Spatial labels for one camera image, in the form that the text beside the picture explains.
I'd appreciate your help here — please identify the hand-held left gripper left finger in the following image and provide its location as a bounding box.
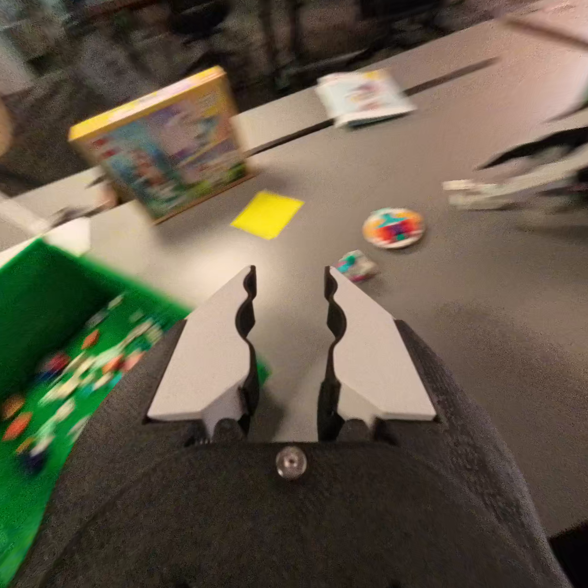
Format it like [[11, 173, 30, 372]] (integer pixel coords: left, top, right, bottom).
[[146, 265, 261, 436]]

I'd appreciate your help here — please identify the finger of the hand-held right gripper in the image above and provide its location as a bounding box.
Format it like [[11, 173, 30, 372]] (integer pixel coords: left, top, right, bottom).
[[498, 154, 588, 203], [477, 126, 588, 171]]

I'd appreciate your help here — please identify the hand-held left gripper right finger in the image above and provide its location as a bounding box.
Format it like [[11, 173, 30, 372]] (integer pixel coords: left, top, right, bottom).
[[318, 265, 438, 430]]

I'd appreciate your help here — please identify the white lego unicorn head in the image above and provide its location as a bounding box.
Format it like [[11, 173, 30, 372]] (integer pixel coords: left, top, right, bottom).
[[334, 250, 380, 282]]

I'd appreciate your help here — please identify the pile of mixed lego pieces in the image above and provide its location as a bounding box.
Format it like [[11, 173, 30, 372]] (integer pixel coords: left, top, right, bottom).
[[0, 294, 167, 475]]

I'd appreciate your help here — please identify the round white lego base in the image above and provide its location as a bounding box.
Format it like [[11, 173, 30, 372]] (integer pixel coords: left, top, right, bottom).
[[361, 207, 427, 250]]

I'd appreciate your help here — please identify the green plastic bin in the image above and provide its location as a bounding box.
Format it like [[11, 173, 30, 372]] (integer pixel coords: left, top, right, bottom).
[[0, 238, 272, 585]]

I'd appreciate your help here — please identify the lego instruction booklet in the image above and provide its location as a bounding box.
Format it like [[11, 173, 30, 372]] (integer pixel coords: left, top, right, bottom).
[[315, 68, 417, 129]]

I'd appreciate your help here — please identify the yellow lego box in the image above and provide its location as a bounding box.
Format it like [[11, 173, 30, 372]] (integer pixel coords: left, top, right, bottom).
[[67, 65, 254, 224]]

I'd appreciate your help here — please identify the yellow sticky note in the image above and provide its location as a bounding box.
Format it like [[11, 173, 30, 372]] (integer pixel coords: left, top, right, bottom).
[[230, 190, 306, 241]]

